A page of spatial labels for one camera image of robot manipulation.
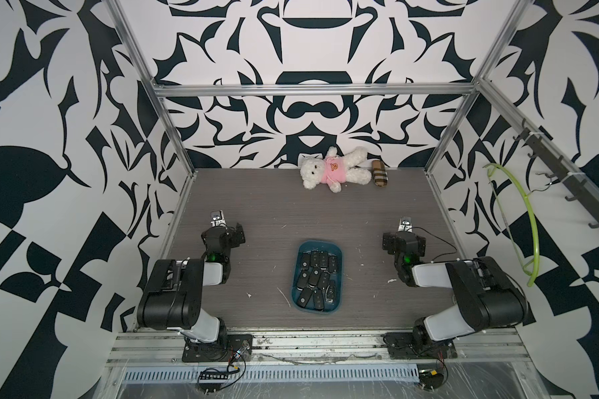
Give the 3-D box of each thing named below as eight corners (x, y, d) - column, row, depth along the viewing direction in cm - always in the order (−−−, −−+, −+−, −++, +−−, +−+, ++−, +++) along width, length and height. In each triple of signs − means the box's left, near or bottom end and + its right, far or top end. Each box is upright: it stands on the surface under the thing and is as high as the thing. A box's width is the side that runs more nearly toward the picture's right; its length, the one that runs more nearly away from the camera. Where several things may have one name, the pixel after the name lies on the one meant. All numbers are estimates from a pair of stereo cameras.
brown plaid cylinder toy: (373, 190, 117) (376, 183, 113) (368, 166, 127) (370, 159, 123) (387, 190, 117) (390, 183, 113) (380, 166, 127) (383, 159, 123)
